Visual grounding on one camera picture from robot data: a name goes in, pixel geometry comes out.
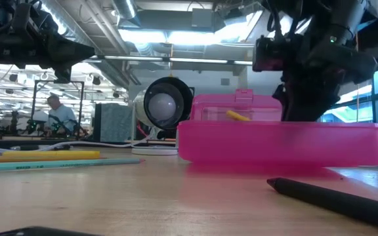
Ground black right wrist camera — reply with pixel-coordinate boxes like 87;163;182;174
252;35;284;72

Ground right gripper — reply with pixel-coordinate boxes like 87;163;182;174
272;35;378;122

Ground yellow pencils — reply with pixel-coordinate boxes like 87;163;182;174
1;149;101;161

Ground yellow highlighter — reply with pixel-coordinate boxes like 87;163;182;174
226;109;251;122

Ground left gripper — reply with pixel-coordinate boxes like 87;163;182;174
0;31;95;85

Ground matte black pen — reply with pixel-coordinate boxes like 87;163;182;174
0;226;102;236
266;177;378;232

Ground white cylindrical camera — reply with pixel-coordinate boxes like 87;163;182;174
131;76;196;156

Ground black metal stand frame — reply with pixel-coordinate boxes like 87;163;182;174
31;79;85;140

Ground grey-green cabinet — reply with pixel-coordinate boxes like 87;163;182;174
93;102;134;143

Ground ceiling light bar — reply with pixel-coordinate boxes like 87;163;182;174
103;54;254;66

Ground white lamp cable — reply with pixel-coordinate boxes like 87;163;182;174
0;129;152;154

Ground silver ventilation duct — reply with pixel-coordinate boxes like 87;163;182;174
112;0;138;20

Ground person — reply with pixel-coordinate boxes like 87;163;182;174
43;94;78;137

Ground pink translucent supply box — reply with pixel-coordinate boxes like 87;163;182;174
177;88;378;167

